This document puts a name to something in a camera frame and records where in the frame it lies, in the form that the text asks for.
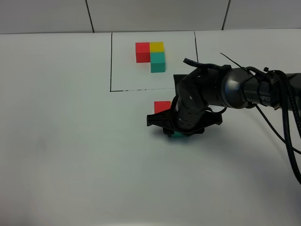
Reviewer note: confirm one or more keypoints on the yellow template block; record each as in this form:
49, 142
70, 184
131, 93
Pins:
156, 47

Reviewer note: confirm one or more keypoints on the green template block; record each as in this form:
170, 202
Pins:
157, 62

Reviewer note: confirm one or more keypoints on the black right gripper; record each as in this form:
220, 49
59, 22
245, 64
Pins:
167, 121

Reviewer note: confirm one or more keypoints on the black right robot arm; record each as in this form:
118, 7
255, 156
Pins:
203, 96

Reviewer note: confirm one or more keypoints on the red template block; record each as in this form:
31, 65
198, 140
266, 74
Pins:
142, 52

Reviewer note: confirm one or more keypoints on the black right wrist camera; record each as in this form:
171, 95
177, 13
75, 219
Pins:
177, 79

